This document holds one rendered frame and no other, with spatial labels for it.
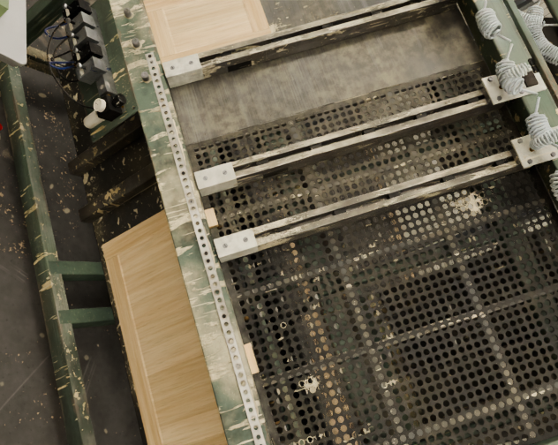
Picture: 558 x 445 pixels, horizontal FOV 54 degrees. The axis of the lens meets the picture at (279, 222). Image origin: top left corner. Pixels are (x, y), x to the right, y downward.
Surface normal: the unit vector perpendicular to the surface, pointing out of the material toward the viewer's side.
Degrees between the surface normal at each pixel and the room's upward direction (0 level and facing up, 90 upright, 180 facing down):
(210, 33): 58
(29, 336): 0
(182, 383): 90
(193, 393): 90
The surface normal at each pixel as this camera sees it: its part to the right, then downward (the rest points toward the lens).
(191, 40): 0.00, -0.29
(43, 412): 0.80, -0.40
